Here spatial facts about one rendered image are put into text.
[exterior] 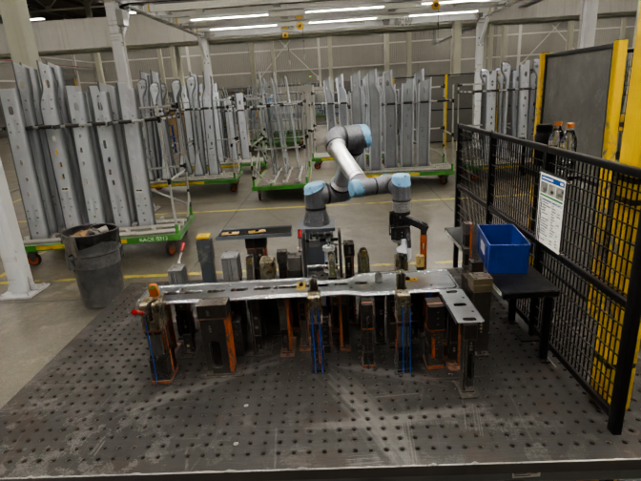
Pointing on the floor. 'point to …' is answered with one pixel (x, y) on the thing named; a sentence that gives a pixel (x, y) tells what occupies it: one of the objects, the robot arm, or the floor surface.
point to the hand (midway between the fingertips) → (406, 255)
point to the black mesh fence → (564, 253)
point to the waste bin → (95, 261)
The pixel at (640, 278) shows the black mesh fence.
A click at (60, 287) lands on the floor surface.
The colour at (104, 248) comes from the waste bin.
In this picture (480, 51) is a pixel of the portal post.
